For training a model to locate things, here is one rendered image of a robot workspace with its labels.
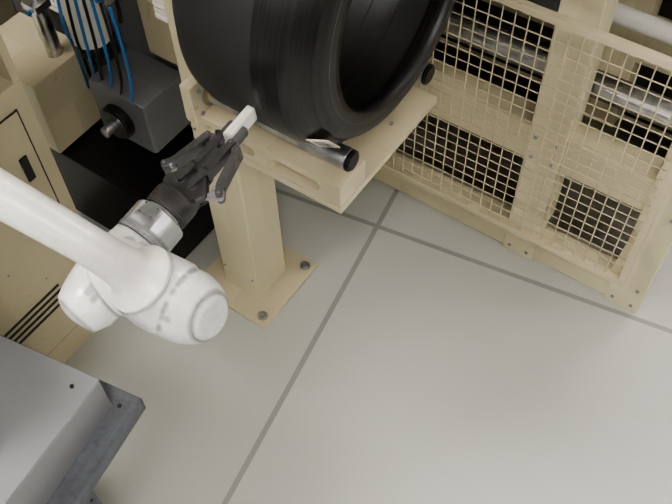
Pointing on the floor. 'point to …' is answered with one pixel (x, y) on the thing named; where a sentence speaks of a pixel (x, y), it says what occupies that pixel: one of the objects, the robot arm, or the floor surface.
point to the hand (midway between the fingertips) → (240, 126)
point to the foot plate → (251, 309)
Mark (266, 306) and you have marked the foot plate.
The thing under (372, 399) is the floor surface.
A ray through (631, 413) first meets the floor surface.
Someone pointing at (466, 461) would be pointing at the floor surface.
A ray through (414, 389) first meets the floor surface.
